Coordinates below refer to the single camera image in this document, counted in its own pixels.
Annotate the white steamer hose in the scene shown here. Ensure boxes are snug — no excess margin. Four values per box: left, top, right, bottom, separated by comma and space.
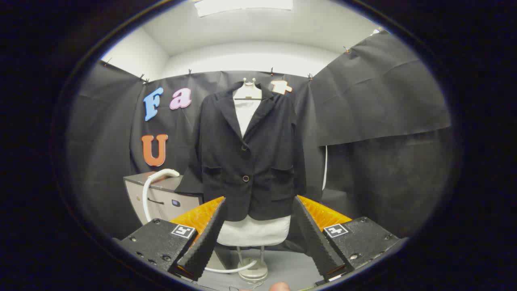
142, 173, 258, 274

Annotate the black backdrop cloth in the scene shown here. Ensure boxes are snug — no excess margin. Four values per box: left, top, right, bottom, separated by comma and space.
67, 30, 453, 243

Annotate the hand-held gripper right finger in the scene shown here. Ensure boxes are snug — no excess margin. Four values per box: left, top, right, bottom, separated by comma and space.
293, 195, 408, 283

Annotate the black suit jacket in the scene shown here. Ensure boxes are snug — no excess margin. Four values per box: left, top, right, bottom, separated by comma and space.
174, 82, 307, 222

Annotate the metal mannequin stand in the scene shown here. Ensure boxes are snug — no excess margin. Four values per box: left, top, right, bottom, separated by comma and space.
236, 245, 269, 283

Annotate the grey cabinet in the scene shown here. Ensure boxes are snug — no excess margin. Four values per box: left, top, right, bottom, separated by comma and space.
123, 171, 203, 225

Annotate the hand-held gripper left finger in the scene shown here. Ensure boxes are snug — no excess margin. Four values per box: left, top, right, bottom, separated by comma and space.
118, 196, 227, 281

